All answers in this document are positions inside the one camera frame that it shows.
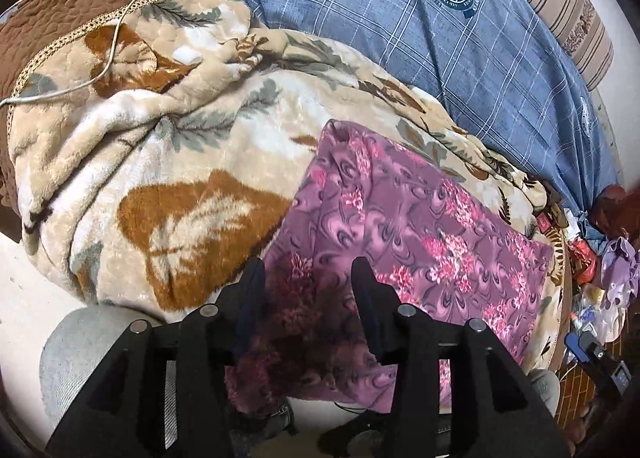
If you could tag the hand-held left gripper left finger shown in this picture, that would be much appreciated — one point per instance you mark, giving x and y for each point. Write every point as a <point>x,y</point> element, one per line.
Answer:
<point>252,303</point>

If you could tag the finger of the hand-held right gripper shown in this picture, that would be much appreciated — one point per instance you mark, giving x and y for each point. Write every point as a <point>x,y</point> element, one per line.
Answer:
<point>577,345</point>

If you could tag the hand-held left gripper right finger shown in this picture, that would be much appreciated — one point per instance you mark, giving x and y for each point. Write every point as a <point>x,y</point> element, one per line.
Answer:
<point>367,308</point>

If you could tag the purple floral shirt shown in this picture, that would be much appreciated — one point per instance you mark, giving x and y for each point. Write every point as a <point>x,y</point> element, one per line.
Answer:
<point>410,238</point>

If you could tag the grey shoe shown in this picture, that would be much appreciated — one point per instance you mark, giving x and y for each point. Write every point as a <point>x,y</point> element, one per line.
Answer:
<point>546,388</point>

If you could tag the light purple cloth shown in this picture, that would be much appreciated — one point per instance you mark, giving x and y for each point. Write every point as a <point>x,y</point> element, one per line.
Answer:
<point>620,273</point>

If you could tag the red plastic bag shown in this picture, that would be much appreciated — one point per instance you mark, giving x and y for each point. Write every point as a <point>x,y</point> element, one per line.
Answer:
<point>584,260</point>

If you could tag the person's leg in dark jeans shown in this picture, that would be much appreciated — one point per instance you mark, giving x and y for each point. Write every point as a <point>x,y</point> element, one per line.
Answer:
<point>265,428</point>

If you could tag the dark red cloth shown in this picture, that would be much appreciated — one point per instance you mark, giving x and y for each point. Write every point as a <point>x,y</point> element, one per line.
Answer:
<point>617,213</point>

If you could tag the grey trouser knee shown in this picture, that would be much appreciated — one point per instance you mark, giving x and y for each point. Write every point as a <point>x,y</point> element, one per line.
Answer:
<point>75,353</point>

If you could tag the beige leaf-print fleece blanket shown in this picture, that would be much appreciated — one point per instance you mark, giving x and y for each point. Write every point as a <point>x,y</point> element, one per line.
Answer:
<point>150,148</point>

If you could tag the blue plaid quilt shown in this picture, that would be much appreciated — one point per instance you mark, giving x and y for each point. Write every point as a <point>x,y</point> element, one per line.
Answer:
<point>400,28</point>

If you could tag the striped floral cushion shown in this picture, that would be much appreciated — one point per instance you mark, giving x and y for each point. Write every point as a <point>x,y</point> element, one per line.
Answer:
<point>560,3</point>

